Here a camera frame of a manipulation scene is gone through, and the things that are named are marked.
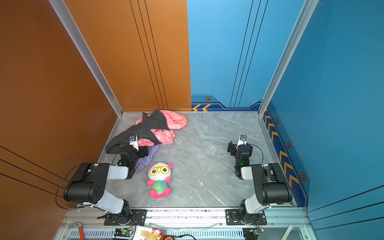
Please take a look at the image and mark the purple cloth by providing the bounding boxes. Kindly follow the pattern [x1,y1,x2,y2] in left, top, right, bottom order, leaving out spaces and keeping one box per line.
[135,145,162,171]

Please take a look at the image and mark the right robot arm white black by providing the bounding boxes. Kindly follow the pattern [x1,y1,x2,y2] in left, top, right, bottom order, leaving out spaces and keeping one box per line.
[226,141,293,226]

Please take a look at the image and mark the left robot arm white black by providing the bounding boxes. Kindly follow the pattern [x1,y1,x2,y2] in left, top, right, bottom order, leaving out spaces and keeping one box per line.
[63,145,149,226]

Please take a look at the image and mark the black cloth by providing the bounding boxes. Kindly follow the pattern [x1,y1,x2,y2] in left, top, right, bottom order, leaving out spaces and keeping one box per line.
[105,110,170,154]

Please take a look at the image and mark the pink patterned cloth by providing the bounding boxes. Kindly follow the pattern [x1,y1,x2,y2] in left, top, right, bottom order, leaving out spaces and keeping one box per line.
[136,110,187,147]

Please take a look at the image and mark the panda plush toy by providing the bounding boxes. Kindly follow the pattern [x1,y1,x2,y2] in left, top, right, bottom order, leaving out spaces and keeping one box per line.
[147,162,174,199]

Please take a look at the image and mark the green circuit board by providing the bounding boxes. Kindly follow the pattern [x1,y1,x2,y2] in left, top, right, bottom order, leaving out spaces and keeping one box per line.
[113,228,135,240]

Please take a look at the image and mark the colourful snack packet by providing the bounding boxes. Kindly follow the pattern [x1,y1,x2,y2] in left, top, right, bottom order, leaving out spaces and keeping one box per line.
[133,226,166,240]

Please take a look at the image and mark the small right circuit board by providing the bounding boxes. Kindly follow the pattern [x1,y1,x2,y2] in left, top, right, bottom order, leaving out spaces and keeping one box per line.
[250,228,265,235]

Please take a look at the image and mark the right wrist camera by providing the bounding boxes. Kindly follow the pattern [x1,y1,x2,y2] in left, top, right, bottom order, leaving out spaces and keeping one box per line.
[237,135,247,148]

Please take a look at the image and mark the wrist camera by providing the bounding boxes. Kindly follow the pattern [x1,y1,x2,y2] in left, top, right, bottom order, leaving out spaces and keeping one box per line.
[237,135,247,148]
[129,135,139,151]

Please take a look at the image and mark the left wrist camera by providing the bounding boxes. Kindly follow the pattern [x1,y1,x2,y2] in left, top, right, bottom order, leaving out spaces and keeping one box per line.
[129,135,139,151]

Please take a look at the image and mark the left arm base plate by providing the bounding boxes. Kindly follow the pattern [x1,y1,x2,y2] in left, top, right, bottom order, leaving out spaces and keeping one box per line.
[104,209,147,227]

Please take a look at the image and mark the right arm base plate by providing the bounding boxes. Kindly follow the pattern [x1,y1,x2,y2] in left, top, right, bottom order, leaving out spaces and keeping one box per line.
[225,209,268,226]

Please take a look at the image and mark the aluminium front rail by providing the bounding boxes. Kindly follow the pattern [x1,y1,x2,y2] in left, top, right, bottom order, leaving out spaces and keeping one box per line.
[60,206,312,229]

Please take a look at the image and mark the red handled tool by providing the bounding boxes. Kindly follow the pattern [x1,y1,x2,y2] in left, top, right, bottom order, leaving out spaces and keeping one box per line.
[68,222,85,240]

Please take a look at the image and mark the right aluminium corner post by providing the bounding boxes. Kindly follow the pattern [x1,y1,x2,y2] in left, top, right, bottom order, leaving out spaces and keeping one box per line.
[257,0,320,117]

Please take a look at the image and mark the aluminium corner post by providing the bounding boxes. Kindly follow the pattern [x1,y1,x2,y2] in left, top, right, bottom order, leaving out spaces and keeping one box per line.
[48,0,124,117]
[257,0,320,117]

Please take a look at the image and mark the left aluminium corner post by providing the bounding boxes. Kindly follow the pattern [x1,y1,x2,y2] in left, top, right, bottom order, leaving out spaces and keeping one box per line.
[48,0,124,117]

